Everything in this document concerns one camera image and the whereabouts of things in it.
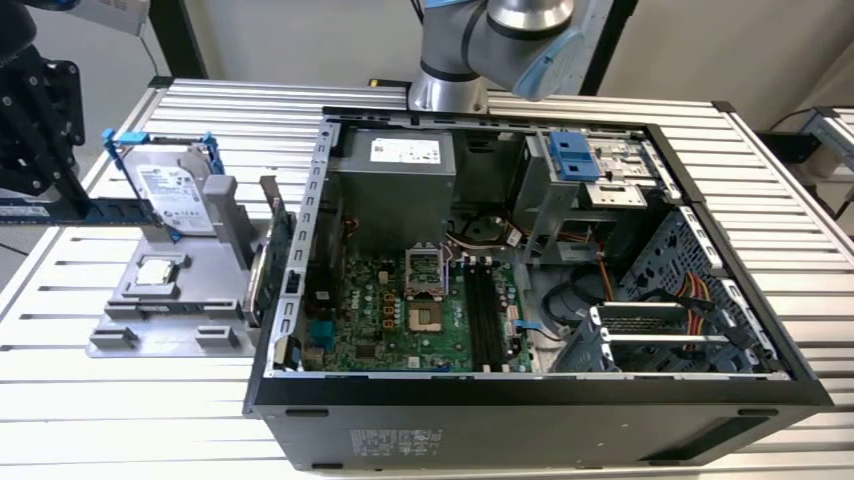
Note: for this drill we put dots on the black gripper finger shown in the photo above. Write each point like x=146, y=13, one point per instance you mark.
x=40, y=125

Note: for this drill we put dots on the RAM memory stick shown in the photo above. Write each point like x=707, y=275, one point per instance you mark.
x=113, y=209
x=173, y=306

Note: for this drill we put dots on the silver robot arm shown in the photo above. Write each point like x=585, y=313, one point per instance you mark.
x=447, y=50

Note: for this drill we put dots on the black RAM slot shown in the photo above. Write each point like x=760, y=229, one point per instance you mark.
x=497, y=320
x=479, y=320

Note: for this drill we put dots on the blue disk carrier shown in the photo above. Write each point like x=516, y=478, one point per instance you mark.
x=129, y=137

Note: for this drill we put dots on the silver hard disk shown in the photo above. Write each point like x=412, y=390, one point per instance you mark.
x=169, y=195

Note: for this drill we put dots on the silver CPU chip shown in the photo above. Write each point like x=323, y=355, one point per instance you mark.
x=156, y=272

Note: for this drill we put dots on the grey parts rack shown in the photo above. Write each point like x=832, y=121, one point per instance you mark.
x=200, y=270

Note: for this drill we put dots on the green graphics card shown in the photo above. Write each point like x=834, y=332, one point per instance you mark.
x=276, y=250

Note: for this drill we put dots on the black case fan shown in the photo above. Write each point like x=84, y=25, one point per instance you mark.
x=329, y=250

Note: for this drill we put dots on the yellow black plug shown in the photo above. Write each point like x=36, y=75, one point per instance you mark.
x=376, y=82

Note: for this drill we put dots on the grey power supply unit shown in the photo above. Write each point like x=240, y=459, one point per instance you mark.
x=393, y=200

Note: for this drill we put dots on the metal locking lever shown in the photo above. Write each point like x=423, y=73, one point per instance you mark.
x=445, y=272

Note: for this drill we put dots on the CPU socket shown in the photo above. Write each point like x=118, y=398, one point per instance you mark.
x=425, y=317

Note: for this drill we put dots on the green motherboard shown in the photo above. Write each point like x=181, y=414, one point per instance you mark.
x=400, y=350

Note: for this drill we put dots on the blue plastic drive latch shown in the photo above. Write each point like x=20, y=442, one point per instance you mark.
x=569, y=160

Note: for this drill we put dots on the grey metal drive cage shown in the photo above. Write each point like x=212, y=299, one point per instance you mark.
x=613, y=195

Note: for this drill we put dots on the black PC case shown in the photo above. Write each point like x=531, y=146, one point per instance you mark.
x=467, y=430

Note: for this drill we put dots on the grey metal disk bay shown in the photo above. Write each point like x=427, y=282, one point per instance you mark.
x=640, y=315

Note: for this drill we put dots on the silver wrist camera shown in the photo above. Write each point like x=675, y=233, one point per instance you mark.
x=113, y=15

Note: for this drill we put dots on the black frame post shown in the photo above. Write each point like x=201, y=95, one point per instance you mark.
x=180, y=40
x=607, y=45

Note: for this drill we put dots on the aluminium frame table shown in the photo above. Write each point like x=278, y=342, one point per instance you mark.
x=827, y=125

